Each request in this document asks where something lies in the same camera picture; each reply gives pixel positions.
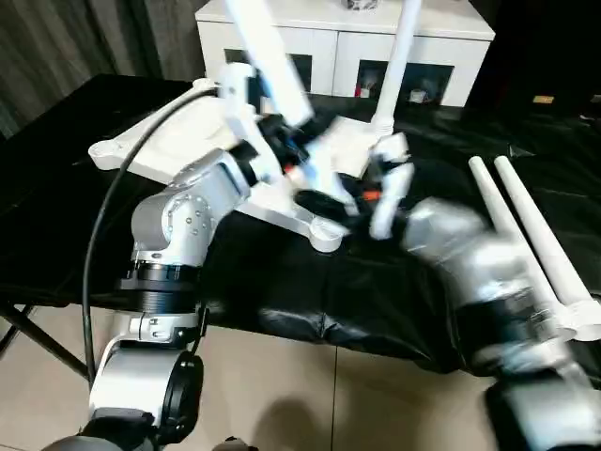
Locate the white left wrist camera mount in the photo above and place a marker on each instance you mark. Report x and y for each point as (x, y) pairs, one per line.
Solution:
(239, 103)

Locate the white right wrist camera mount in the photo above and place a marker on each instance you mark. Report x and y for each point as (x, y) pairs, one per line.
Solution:
(392, 160)

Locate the white cabinet with glass doors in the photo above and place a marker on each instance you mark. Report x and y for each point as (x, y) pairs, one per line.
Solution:
(446, 33)

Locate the black folding stand leg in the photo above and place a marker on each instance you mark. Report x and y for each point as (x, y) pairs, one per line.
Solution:
(42, 340)

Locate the grey curtain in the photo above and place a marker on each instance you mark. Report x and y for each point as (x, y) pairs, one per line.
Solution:
(70, 51)

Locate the white mug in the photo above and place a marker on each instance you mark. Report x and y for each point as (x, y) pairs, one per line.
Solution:
(364, 90)
(418, 96)

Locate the white plastic table leg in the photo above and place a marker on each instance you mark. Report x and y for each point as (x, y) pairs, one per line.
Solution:
(507, 225)
(277, 61)
(399, 61)
(540, 225)

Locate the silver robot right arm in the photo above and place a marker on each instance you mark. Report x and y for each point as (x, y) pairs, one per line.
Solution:
(493, 282)

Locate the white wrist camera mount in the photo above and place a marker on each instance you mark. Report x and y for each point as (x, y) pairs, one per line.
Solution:
(239, 103)
(392, 160)

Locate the small yellow box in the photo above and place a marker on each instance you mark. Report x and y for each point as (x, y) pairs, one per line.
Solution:
(544, 99)

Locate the white plastic table top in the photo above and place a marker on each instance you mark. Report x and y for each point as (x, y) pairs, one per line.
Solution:
(188, 127)

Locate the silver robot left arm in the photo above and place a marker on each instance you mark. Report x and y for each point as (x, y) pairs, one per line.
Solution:
(178, 221)

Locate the black work mat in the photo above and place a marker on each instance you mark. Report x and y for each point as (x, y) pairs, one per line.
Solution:
(70, 188)

